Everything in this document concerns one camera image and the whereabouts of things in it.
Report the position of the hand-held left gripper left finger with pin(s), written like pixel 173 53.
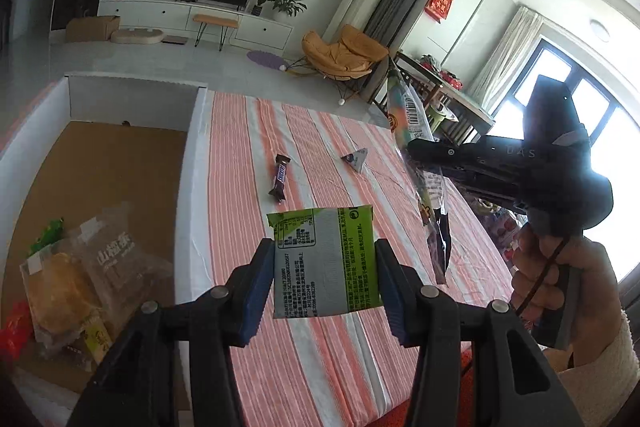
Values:
pixel 255 302

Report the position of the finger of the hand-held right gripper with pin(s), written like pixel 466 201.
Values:
pixel 465 153
pixel 490 184

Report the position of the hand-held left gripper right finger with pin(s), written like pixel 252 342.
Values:
pixel 395 302

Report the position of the long colourful snack packet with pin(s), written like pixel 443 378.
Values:
pixel 407 117

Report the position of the lime green silver snack packet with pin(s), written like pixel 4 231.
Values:
pixel 320 267

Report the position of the clear packet of brown strips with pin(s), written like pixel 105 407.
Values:
pixel 115 257

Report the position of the yellow green snack packet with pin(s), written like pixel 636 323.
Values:
pixel 97 339

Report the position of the clear packet of yellow bread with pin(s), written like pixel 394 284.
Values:
pixel 60 292

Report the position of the dark green snack packet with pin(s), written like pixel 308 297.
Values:
pixel 47 234

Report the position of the white box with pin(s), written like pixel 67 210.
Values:
pixel 125 107

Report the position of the red snack packet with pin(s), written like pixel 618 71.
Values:
pixel 15 332

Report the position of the person's right forearm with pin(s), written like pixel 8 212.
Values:
pixel 615 382

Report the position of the person's right hand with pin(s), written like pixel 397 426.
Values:
pixel 600 287

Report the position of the cluttered bottles and packets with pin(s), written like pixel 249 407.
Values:
pixel 500 227

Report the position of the dark wooden table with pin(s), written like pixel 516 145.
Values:
pixel 460 107

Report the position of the window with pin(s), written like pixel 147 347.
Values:
pixel 625 147

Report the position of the white curtain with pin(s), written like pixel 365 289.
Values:
pixel 505 57

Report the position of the silver triangular snack packet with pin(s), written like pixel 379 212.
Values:
pixel 357 159

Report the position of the brown chocolate bar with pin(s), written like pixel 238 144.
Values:
pixel 280 177

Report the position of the round ceiling lamp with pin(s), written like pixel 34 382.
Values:
pixel 600 30

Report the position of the orange lounge chair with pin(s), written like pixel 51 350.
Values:
pixel 340 54

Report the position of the purple floor mat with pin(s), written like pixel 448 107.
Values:
pixel 265 59

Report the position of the large potted green plant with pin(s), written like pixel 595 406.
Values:
pixel 286 2

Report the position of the white television cabinet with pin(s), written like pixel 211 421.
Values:
pixel 260 32

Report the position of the small potted green plant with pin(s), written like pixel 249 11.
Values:
pixel 260 3

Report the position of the grey floor mat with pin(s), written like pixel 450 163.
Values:
pixel 175 40

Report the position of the wooden stool with metal legs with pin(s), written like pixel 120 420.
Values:
pixel 215 20

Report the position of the beige pet bed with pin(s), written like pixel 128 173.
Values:
pixel 137 37

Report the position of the cardboard box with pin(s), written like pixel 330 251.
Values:
pixel 92 29

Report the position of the red wall hanging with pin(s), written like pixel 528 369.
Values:
pixel 439 3

